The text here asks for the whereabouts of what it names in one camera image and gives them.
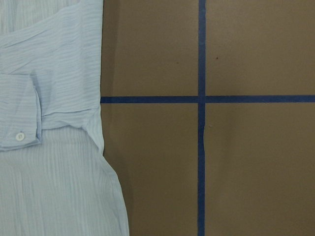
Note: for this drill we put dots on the light blue button shirt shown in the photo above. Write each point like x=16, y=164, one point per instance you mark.
x=54, y=179

